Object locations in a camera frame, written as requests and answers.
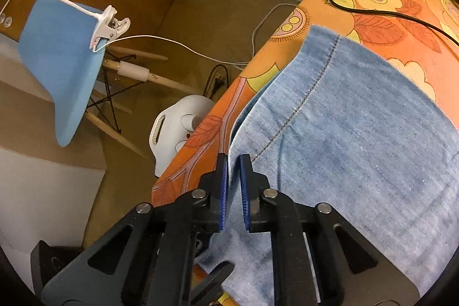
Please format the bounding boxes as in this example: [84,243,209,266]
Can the orange floral tablecloth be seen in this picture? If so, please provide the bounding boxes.
[151,0,459,306]

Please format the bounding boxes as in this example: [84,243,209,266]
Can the light blue denim pants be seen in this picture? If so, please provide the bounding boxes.
[197,24,459,306]

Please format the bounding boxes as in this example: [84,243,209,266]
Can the thick white cable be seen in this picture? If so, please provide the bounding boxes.
[250,3,300,57]

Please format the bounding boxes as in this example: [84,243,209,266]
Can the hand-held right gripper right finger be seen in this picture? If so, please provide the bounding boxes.
[240,153,419,306]

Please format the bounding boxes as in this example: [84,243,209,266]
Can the black plug with cable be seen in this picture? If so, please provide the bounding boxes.
[204,64,231,99]

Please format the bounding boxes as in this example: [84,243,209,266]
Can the blue chair with wooden legs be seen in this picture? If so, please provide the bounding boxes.
[17,0,201,161]

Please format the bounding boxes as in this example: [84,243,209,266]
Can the thin white lamp cable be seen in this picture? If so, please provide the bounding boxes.
[94,35,252,71]

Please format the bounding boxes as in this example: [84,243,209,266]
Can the white floor appliance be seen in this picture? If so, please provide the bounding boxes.
[149,94,216,178]

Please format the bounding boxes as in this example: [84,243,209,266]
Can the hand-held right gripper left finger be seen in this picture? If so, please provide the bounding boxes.
[39,153,230,306]

